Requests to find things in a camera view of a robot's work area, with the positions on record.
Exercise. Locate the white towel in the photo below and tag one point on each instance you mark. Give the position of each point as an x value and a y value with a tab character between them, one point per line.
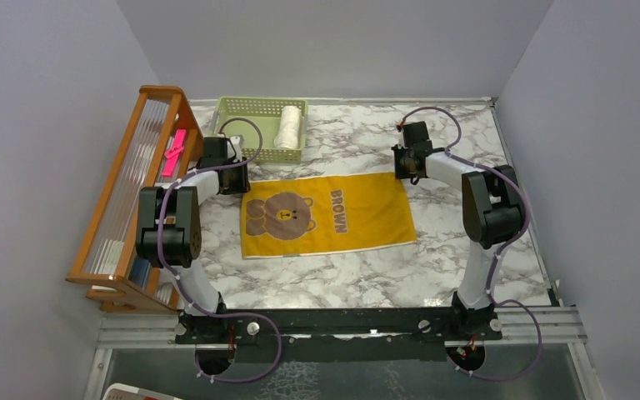
288	133

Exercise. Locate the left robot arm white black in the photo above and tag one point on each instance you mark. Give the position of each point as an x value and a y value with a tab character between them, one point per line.
169	231

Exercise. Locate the pink plastic clip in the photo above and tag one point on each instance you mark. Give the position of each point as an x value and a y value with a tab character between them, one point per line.
173	153

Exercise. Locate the yellow towel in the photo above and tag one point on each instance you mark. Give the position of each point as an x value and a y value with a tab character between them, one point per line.
325	215

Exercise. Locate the wooden rack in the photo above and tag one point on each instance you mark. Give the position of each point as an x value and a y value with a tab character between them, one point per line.
105	256

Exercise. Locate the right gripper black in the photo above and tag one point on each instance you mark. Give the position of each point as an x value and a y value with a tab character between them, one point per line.
399	172

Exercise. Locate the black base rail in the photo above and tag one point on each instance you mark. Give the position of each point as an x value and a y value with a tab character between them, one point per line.
334	335

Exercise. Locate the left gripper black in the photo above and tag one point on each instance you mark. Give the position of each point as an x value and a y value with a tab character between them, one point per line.
242	185

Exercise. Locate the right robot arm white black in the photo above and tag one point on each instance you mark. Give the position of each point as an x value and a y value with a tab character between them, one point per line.
493	215

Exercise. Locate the green plastic basket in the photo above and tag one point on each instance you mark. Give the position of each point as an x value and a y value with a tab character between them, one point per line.
257	120

